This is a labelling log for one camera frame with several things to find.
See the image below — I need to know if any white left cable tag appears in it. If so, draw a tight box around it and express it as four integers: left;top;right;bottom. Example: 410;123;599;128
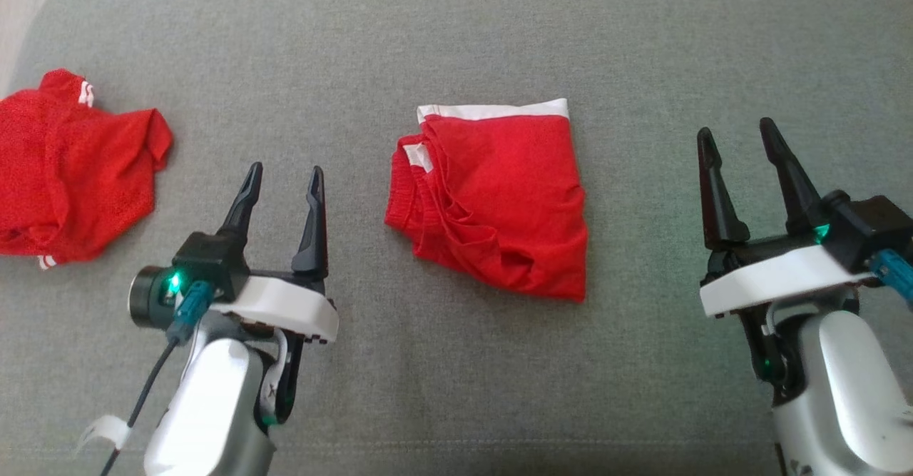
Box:
74;413;133;457

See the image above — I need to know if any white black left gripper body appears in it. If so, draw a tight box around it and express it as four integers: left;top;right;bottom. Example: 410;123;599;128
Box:
209;268;340;345

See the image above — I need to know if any blue left cable connector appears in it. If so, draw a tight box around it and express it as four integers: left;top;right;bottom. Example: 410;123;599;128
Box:
165;280;215;345

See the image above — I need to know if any blue right cable connector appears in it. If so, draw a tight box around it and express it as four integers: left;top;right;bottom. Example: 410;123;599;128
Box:
869;249;913;303

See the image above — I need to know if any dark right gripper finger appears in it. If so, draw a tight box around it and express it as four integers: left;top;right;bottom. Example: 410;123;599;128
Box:
758;117;826;236
696;127;752;251

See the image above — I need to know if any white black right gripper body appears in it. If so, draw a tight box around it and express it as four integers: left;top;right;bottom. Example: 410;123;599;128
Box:
698;232;879;320

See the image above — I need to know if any grey fabric sofa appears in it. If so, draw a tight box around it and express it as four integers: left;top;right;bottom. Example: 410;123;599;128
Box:
0;0;913;476

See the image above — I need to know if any red garment with white band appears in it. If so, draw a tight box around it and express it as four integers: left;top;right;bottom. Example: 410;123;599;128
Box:
383;97;590;304

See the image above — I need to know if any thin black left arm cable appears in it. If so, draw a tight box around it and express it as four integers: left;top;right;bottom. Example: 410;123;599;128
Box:
98;337;180;476

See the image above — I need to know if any red white basketball jersey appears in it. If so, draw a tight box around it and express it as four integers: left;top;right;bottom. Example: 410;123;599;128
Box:
0;67;175;272

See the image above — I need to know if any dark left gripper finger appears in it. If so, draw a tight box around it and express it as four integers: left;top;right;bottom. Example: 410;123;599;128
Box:
290;166;330;282
216;162;264;243

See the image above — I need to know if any blue cable connector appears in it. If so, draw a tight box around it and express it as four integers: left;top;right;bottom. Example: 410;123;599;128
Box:
165;280;215;345
869;249;913;303

